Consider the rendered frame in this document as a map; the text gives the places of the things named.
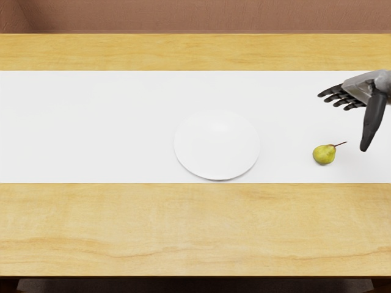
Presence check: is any white round plate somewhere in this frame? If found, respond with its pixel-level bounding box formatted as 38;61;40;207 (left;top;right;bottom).
174;109;261;181

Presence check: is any yellow-green pear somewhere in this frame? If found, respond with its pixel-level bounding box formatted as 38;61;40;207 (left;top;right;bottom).
312;141;348;166

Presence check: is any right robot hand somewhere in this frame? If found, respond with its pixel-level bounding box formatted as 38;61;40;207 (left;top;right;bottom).
316;69;391;153

